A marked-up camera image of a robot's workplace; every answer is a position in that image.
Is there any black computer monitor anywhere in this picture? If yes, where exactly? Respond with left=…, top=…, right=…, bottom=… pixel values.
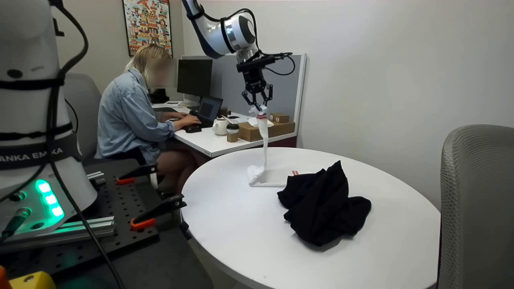
left=175, top=56, right=215, bottom=98

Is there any black clamp with orange tips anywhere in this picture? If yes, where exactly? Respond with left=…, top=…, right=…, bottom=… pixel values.
left=114, top=162, right=161, bottom=186
left=129, top=193, right=188, bottom=233

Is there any large cardboard box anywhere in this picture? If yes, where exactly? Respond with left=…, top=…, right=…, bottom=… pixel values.
left=236, top=119, right=297, bottom=143

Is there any white office desk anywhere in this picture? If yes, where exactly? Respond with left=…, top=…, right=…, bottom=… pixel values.
left=151, top=100, right=299, bottom=159

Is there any grey chair of person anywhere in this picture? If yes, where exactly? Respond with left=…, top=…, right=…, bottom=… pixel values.
left=63, top=72, right=104, bottom=162

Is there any grey desk partition panel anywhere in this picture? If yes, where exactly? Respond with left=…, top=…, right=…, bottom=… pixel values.
left=177, top=52, right=308, bottom=148

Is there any yellow plastic object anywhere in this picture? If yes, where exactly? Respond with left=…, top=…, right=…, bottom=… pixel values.
left=6, top=270, right=58, bottom=289

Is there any black laptop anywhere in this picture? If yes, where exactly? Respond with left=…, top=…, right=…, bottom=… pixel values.
left=185, top=95, right=225, bottom=130

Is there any colourful wall poster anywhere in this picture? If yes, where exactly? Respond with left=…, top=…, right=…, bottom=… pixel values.
left=121, top=0, right=175, bottom=58

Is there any red striped white towel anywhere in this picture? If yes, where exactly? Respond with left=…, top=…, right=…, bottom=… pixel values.
left=247, top=105, right=302, bottom=190

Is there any grey mesh office chair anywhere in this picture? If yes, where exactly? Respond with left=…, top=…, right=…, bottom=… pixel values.
left=437, top=124, right=514, bottom=289

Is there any seated person in blue shirt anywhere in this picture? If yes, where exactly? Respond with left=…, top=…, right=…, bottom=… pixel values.
left=93, top=45, right=204, bottom=196

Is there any aluminium rail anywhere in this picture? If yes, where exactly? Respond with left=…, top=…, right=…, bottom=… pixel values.
left=0, top=214, right=117, bottom=246

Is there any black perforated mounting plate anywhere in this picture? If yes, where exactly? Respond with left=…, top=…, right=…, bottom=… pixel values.
left=0, top=158, right=164, bottom=276

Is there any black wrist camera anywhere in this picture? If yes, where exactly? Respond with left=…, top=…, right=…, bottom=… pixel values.
left=236, top=50, right=296, bottom=74

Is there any brown paper coffee cup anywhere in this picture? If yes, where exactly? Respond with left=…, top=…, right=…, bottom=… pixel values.
left=225, top=124, right=241, bottom=145

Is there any black crumpled cloth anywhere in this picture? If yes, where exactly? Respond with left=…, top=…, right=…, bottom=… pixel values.
left=276, top=159, right=373, bottom=249

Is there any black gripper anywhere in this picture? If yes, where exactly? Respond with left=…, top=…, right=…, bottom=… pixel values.
left=239, top=63, right=275, bottom=113

